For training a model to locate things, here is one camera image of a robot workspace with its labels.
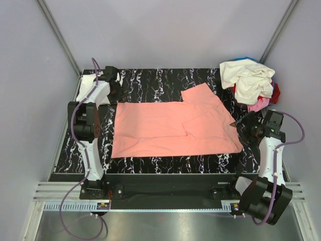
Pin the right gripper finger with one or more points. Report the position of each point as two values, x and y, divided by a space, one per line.
248 140
246 122

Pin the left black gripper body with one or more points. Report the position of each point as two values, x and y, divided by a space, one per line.
116 95

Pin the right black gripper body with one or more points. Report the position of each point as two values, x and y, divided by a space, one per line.
251 128

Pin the salmon pink t shirt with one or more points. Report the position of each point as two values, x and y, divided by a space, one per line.
198 125

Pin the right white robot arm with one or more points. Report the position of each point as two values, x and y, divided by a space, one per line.
266 196

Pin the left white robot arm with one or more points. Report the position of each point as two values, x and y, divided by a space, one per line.
84 126

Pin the pink garment in pile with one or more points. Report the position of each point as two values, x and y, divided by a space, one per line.
259 105

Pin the folded white t shirt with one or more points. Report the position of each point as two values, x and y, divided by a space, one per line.
87 80

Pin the red garment in pile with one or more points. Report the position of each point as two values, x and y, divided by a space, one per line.
275 95

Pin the crumpled cream t shirt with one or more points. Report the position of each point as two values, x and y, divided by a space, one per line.
250 79

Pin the blue garment in pile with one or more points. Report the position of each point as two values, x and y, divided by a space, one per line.
243 58

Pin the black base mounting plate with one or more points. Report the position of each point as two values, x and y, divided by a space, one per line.
150 192

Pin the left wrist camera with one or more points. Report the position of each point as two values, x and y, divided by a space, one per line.
110 73

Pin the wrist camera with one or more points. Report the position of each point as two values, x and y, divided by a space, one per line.
272 124
110 73

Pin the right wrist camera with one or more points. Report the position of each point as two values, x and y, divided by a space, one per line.
272 124

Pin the right aluminium rail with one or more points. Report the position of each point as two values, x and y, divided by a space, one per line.
296 193

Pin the slotted grey cable duct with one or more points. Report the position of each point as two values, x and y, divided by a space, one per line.
98 207

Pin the right aluminium frame post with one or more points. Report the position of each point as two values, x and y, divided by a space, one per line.
281 25

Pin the aluminium frame post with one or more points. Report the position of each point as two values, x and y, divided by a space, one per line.
281 25
58 35

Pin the left aluminium frame post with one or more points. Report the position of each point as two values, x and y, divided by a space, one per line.
58 35

